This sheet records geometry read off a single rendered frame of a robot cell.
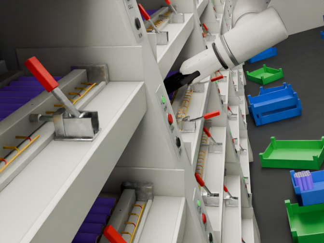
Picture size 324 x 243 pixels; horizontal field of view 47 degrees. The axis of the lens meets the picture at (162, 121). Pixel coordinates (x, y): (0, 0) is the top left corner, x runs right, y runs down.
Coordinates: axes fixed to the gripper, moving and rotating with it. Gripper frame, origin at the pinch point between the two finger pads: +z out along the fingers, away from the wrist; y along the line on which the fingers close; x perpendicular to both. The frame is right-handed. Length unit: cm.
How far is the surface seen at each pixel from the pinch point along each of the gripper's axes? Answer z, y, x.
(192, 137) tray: -4.8, 21.2, 8.2
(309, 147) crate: -17, -99, 88
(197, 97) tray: -3.7, -3.4, 7.6
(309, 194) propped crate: -12, -39, 74
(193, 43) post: -5.9, -27.2, -2.7
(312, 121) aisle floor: -24, -132, 91
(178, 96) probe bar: -1.2, 2.2, 3.3
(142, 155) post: -3.6, 42.8, -0.8
